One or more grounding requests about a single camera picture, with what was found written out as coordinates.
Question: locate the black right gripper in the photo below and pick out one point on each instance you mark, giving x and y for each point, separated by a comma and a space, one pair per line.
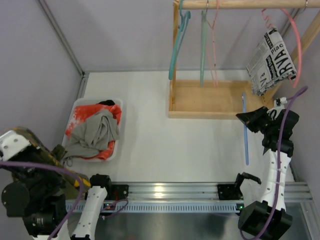
261, 120

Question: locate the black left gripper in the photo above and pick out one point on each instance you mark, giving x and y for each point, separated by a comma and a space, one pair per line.
58, 151

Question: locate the light blue plastic hanger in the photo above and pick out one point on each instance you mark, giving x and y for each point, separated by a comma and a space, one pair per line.
245, 132

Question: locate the grey trousers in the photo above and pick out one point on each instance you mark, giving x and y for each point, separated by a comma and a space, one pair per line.
93, 139

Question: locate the pink wire hanger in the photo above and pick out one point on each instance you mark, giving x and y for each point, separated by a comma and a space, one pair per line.
213, 63

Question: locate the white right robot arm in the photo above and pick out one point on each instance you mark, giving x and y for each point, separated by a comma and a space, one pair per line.
265, 217

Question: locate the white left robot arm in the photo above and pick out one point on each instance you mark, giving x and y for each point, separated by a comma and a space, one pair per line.
45, 194

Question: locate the newspaper print trousers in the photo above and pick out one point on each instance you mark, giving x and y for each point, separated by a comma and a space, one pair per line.
270, 63

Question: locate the pink plastic hanger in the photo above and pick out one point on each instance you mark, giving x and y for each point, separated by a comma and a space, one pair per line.
298, 67

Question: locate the mint green hanger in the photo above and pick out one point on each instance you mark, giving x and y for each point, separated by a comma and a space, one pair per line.
203, 45

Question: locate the teal plastic hanger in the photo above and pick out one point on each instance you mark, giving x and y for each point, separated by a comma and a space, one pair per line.
181, 30

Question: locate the wooden clothes rack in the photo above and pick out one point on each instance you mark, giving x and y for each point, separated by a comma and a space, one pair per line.
222, 100

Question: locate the orange white garment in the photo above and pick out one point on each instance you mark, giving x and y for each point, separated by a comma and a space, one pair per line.
93, 131

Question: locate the white plastic bin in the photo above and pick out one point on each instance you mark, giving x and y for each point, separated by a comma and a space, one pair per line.
72, 112

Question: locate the black garment in bin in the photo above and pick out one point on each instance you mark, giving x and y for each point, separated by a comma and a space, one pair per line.
108, 102

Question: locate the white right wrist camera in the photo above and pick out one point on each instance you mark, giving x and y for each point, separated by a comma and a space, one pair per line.
279, 105

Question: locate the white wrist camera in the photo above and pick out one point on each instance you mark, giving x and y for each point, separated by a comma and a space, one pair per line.
279, 105
12, 143

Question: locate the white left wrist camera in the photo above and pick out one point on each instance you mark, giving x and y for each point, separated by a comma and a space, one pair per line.
12, 143

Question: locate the aluminium mounting rail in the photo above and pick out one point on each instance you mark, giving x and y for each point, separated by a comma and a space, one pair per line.
169, 191

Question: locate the slotted cable duct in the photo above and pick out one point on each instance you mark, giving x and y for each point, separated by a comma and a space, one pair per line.
172, 207

